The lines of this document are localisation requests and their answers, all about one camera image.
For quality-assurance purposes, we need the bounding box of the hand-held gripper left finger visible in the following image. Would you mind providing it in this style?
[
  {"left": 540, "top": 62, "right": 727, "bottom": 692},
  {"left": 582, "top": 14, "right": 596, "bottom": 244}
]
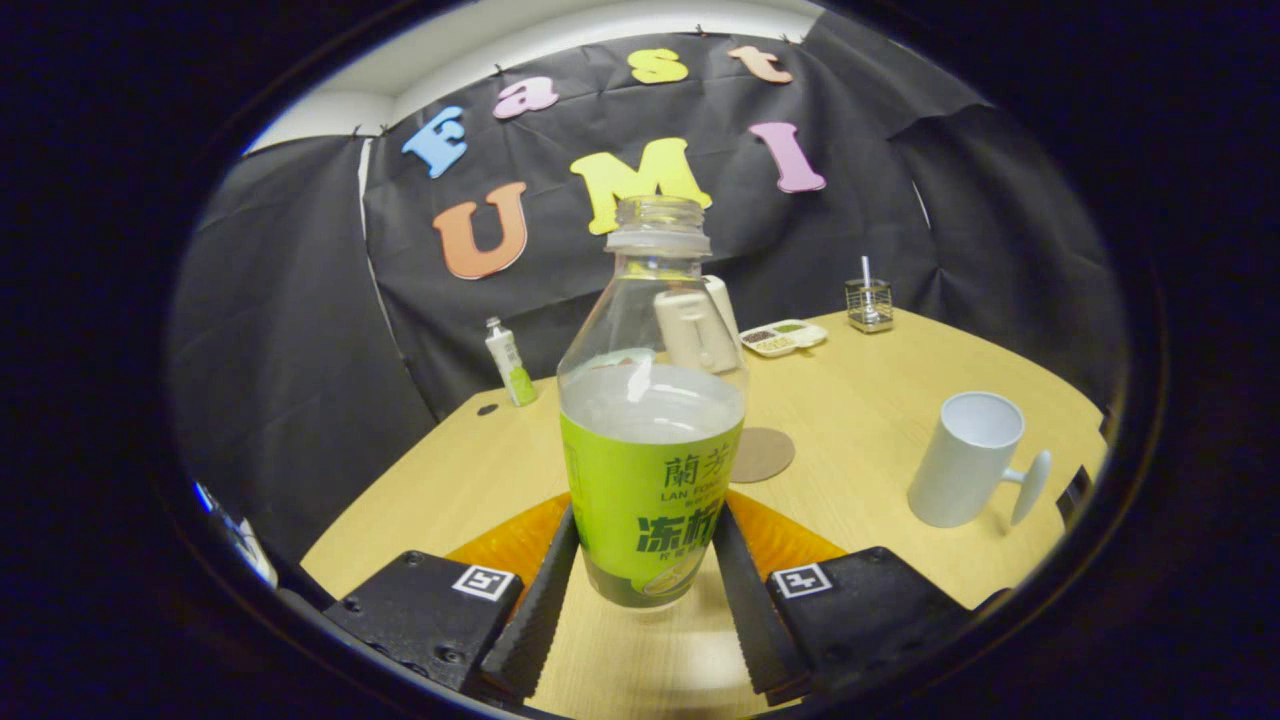
[{"left": 322, "top": 490, "right": 581, "bottom": 703}]

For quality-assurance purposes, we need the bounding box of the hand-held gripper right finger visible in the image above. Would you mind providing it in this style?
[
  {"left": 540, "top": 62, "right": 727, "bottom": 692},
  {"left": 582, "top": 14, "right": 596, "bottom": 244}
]
[{"left": 712, "top": 490, "right": 1011, "bottom": 706}]

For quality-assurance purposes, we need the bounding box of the round brown coaster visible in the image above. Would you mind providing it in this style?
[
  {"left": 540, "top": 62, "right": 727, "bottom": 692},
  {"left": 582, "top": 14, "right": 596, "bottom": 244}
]
[{"left": 728, "top": 427, "right": 796, "bottom": 485}]

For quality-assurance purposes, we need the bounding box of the green label juice bottle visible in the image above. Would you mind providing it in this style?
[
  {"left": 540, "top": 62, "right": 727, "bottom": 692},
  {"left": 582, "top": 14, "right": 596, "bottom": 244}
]
[{"left": 556, "top": 195, "right": 749, "bottom": 609}]

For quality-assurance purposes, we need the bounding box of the white cup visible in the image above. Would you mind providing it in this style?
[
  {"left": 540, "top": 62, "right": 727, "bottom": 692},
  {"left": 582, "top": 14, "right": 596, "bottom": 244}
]
[{"left": 907, "top": 391, "right": 1053, "bottom": 529}]

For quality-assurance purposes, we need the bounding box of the small white green bottle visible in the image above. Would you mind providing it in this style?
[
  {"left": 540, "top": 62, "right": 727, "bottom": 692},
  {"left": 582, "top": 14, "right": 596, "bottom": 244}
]
[{"left": 485, "top": 317, "right": 540, "bottom": 408}]

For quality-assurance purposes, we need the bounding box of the wooden table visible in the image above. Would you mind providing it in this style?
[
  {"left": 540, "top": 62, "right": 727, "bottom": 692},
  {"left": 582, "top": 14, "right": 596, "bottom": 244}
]
[{"left": 300, "top": 308, "right": 1111, "bottom": 719}]

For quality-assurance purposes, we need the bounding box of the white divided snack tray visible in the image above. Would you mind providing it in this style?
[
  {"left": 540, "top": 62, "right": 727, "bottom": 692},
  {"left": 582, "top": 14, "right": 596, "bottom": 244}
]
[{"left": 739, "top": 319, "right": 829, "bottom": 359}]

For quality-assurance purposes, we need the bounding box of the white toaster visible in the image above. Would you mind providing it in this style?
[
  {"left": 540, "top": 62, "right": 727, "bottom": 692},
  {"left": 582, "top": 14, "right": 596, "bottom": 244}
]
[{"left": 653, "top": 275, "right": 743, "bottom": 376}]

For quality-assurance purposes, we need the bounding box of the black clamp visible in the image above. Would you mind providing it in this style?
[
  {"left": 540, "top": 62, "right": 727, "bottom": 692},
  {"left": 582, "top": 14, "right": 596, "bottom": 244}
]
[{"left": 1055, "top": 465, "right": 1094, "bottom": 528}]

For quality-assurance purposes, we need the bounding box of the black backdrop cloth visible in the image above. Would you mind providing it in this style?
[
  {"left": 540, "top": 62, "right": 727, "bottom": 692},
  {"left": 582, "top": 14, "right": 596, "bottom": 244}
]
[{"left": 168, "top": 12, "right": 1131, "bottom": 566}]

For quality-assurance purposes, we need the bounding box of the wire mesh utensil holder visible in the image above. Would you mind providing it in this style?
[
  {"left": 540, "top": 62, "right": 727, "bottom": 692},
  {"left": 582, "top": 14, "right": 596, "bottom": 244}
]
[{"left": 845, "top": 278, "right": 894, "bottom": 334}]

